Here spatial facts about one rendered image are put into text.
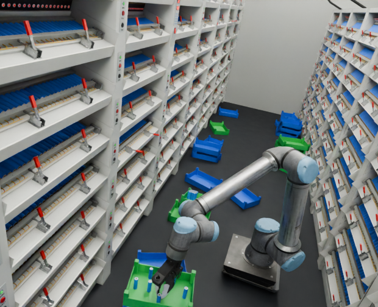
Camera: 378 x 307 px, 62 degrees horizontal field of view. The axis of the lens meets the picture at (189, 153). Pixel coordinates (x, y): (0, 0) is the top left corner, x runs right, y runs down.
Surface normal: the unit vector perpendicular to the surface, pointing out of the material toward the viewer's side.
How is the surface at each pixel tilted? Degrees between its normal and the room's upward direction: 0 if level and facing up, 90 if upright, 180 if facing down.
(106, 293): 0
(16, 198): 17
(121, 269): 0
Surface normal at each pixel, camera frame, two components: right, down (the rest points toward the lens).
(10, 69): 0.86, 0.51
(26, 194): 0.44, -0.76
